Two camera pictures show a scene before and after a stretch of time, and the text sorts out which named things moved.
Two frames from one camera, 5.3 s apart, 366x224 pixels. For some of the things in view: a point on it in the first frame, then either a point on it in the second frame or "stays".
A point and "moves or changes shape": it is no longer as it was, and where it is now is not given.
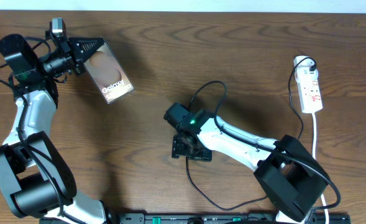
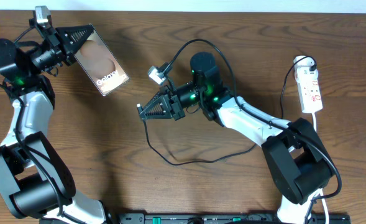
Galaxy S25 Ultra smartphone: [110, 79] moves or changes shape
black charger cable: [314, 68] → [211, 161]
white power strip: [309, 91] stays
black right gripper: [178, 150] → [175, 110]
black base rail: [197, 218] stays
